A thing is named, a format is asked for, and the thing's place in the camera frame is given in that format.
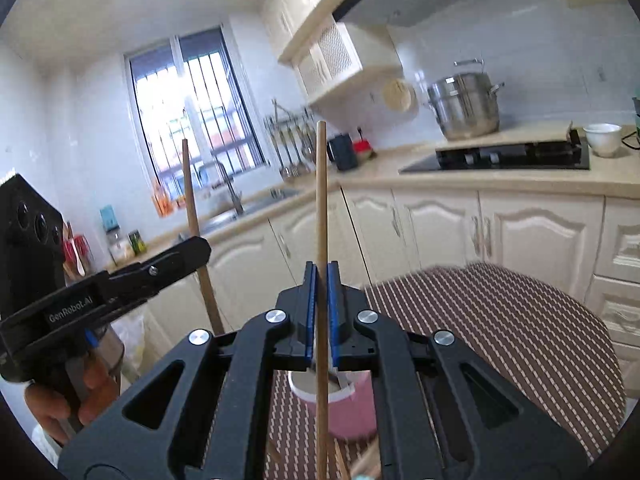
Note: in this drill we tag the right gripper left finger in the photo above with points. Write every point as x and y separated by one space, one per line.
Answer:
295 350

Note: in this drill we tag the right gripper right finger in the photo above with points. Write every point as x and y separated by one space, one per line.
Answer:
349 349

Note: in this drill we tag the light blue handled knife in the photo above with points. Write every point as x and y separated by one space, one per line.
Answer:
371 474

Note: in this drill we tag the kitchen faucet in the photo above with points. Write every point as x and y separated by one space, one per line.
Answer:
227 181

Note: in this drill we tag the person's left hand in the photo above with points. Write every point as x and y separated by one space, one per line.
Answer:
50 408

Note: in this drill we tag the pink utensil holder cup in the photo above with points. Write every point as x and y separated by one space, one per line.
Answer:
351 407

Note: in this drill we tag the jar with white label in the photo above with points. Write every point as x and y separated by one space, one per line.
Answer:
119 247

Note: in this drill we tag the small dark green jar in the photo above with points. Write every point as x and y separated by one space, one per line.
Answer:
136 242

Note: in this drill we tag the stainless steel sink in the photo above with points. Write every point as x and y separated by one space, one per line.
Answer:
255 211

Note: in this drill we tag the orange bottle on windowsill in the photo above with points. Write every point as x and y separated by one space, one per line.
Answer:
162 202

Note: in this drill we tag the brown polka dot tablecloth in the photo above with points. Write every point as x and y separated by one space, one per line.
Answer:
443 412

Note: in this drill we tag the black electric kettle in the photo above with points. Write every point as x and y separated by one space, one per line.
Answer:
341 152

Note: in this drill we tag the red container behind kettle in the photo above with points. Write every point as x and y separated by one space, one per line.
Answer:
363 148

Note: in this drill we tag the hanging utensil rack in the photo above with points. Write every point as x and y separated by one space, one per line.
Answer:
292 138

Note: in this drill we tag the lower cream cabinets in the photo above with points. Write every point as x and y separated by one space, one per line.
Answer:
586 246

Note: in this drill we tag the stainless steel steamer pot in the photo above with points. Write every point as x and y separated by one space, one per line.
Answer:
465 104

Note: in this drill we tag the window with bars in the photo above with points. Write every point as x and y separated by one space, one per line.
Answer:
186 89

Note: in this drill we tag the black gas stove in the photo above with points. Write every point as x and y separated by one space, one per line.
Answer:
571 153

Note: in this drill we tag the left lattice door cabinet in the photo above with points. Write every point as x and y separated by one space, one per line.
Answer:
341 57

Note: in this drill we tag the white bowl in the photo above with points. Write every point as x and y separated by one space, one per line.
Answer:
604 139

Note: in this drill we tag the round bamboo wall trivet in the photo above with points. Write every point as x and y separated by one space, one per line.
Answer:
398 95

